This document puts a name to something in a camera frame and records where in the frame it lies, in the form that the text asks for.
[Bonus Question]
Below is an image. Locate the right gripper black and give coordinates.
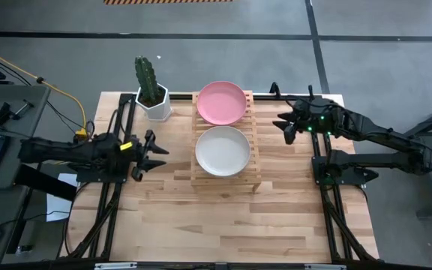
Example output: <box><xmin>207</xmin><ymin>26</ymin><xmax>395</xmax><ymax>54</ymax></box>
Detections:
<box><xmin>271</xmin><ymin>97</ymin><xmax>335</xmax><ymax>146</ymax></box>

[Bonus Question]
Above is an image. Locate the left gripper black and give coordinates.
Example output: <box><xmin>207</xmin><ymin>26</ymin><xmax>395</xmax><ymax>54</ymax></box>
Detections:
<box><xmin>127</xmin><ymin>129</ymin><xmax>170</xmax><ymax>183</ymax></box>

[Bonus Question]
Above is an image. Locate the large pink plate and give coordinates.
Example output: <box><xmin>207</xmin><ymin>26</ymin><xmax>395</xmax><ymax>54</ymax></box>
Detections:
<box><xmin>196</xmin><ymin>80</ymin><xmax>248</xmax><ymax>126</ymax></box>

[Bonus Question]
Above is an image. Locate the off-white plate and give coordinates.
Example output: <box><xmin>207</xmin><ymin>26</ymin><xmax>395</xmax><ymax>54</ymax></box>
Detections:
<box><xmin>194</xmin><ymin>125</ymin><xmax>252</xmax><ymax>178</ymax></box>

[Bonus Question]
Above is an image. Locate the small pink plate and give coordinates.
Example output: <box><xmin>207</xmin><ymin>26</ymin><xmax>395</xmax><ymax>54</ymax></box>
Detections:
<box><xmin>199</xmin><ymin>82</ymin><xmax>245</xmax><ymax>123</ymax></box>

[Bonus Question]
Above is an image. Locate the wooden slatted shelf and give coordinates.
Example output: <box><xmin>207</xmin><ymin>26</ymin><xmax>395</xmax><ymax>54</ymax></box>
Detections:
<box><xmin>190</xmin><ymin>89</ymin><xmax>262</xmax><ymax>194</ymax></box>

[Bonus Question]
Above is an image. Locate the cactus in white pot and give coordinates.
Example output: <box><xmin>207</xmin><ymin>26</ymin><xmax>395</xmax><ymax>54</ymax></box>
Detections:
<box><xmin>133</xmin><ymin>55</ymin><xmax>174</xmax><ymax>122</ymax></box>

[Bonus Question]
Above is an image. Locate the white paper sheet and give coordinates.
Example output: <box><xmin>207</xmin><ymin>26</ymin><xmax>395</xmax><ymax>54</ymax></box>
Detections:
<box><xmin>46</xmin><ymin>172</ymin><xmax>79</xmax><ymax>223</ymax></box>

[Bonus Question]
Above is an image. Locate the black flat bar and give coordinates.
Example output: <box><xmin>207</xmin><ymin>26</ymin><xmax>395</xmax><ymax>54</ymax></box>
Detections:
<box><xmin>13</xmin><ymin>163</ymin><xmax>78</xmax><ymax>203</ymax></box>

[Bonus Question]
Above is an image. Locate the grey side desk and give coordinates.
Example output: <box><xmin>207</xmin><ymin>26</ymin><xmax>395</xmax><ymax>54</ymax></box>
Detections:
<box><xmin>0</xmin><ymin>84</ymin><xmax>52</xmax><ymax>266</ymax></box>

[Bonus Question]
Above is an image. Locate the black and silver hand tool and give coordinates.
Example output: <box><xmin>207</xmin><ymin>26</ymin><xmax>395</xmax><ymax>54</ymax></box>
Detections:
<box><xmin>12</xmin><ymin>99</ymin><xmax>36</xmax><ymax>121</ymax></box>

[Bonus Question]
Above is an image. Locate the yellow cable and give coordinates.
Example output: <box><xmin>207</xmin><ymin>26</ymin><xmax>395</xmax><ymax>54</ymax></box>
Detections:
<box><xmin>0</xmin><ymin>41</ymin><xmax>89</xmax><ymax>137</ymax></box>

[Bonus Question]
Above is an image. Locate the black aluminium rig frame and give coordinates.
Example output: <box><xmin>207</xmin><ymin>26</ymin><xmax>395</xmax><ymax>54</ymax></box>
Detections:
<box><xmin>56</xmin><ymin>91</ymin><xmax>380</xmax><ymax>270</ymax></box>

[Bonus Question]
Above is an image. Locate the silver metal bracket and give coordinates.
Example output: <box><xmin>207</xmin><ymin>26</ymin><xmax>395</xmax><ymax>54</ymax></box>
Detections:
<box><xmin>304</xmin><ymin>263</ymin><xmax>347</xmax><ymax>270</ymax></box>
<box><xmin>94</xmin><ymin>262</ymin><xmax>139</xmax><ymax>270</ymax></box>

